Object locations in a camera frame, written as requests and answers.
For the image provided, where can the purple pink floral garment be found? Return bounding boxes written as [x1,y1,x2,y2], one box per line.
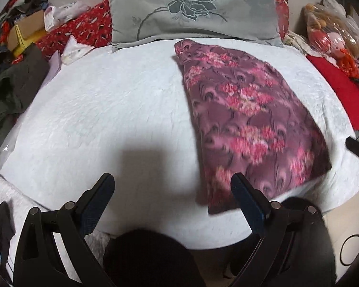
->
[174,39,331,215]

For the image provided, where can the white folded clothes pile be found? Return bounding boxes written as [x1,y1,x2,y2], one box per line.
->
[44,1,90,33]

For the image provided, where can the stuffed toys in plastic bag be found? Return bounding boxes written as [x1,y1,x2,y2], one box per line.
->
[304,0,359,80]

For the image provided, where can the white quilted bed cover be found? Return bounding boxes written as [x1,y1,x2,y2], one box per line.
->
[0,37,359,250]

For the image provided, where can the dark green quilted jacket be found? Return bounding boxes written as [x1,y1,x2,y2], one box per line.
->
[0,44,50,132]

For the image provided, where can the grey floral pillow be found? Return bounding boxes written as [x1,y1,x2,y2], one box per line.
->
[108,0,282,50]

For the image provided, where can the lavender paper sheet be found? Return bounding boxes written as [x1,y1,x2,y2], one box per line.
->
[41,50,62,88]

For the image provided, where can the cardboard box with yellow tape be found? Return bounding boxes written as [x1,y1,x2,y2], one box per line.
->
[7,10,46,57]

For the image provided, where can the black cable on floor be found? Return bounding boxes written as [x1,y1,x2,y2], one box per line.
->
[339,234,359,266]

